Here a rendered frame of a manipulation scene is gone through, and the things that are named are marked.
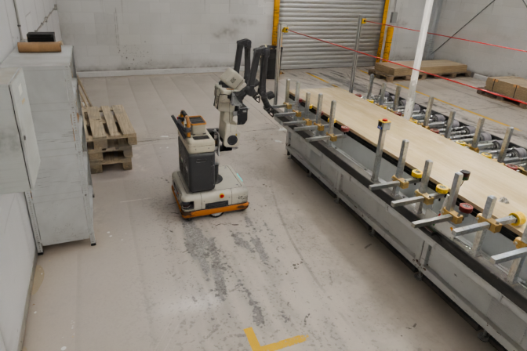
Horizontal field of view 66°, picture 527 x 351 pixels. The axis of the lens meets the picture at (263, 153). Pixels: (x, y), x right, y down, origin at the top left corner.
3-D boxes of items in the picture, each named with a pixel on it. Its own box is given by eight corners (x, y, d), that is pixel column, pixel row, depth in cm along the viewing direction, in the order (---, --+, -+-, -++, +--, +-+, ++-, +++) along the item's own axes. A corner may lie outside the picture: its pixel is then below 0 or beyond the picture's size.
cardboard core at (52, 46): (16, 43, 313) (59, 42, 324) (18, 41, 320) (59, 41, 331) (19, 53, 317) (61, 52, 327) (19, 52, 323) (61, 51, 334)
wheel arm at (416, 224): (414, 229, 245) (415, 223, 244) (410, 226, 248) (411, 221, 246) (467, 218, 261) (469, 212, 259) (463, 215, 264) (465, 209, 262)
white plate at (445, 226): (452, 241, 257) (456, 228, 253) (423, 219, 279) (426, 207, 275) (452, 240, 257) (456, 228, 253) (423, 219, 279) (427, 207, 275)
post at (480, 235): (471, 265, 246) (492, 197, 227) (467, 262, 249) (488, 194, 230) (475, 265, 247) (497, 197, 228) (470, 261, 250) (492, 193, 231)
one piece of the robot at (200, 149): (189, 205, 383) (186, 122, 349) (178, 179, 429) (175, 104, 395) (223, 200, 395) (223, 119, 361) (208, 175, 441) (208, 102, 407)
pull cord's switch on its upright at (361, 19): (351, 103, 536) (363, 16, 491) (345, 100, 548) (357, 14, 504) (356, 103, 538) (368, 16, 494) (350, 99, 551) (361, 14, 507)
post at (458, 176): (441, 239, 266) (459, 174, 247) (437, 236, 269) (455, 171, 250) (446, 238, 267) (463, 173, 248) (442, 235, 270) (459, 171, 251)
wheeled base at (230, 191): (183, 221, 382) (181, 198, 372) (170, 189, 435) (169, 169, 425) (249, 210, 406) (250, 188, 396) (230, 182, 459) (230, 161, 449)
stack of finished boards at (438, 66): (466, 71, 1062) (468, 65, 1055) (394, 75, 970) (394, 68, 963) (444, 65, 1126) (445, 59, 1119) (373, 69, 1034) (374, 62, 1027)
